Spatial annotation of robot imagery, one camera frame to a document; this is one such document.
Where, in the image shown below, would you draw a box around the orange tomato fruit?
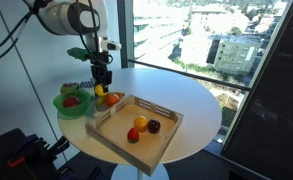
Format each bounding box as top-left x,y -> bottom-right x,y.
105,93 -> 120,107

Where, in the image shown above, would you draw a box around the orange round fruit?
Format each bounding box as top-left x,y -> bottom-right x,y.
134,116 -> 148,132

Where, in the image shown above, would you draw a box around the wooden tray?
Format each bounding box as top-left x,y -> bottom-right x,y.
86,95 -> 183,176

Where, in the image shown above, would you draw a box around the red apple in bowl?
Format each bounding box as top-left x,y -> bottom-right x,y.
63,96 -> 80,108

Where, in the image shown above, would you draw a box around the black white patterned soft cube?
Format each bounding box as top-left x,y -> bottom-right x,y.
79,79 -> 95,88

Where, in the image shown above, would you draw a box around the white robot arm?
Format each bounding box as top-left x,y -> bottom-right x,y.
23,0 -> 121,88

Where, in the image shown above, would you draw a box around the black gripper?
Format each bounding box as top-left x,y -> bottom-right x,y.
90,51 -> 113,86

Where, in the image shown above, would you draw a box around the colourful soft toy block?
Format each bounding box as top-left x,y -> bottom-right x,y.
60,83 -> 79,93

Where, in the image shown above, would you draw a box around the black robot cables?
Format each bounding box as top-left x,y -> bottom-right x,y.
0,0 -> 114,66

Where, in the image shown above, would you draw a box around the yellow round fruit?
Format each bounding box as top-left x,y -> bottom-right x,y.
94,84 -> 106,96

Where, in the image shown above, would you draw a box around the green plastic bowl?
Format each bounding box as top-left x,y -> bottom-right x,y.
53,89 -> 91,118

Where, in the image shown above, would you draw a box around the dark purple plum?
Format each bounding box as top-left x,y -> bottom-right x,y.
148,119 -> 161,134

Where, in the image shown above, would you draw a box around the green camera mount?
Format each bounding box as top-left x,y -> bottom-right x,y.
67,47 -> 89,61

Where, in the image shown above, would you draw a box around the yellow banana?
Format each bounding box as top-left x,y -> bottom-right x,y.
96,92 -> 124,106

